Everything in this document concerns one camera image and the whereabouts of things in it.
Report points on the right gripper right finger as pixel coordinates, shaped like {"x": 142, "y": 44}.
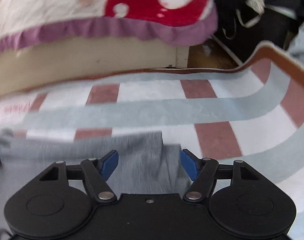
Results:
{"x": 191, "y": 164}

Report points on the checkered red white rug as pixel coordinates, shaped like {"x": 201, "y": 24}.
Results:
{"x": 246, "y": 124}

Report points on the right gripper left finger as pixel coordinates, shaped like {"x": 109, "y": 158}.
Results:
{"x": 107, "y": 164}

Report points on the beige bed base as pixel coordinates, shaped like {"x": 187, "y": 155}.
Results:
{"x": 77, "y": 58}

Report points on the bear print quilt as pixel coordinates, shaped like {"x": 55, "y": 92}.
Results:
{"x": 25, "y": 23}

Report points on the grey garment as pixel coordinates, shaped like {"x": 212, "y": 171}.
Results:
{"x": 146, "y": 164}

